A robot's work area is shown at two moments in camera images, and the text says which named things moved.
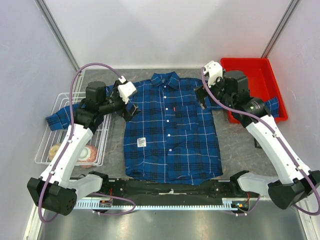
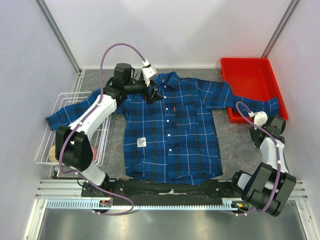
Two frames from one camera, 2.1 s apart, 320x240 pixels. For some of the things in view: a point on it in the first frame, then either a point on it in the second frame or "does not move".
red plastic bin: [263, 82] does not move
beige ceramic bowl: [53, 150] does not move
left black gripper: [126, 114] -> [154, 96]
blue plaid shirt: [170, 138] does not move
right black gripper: [201, 93] -> [253, 133]
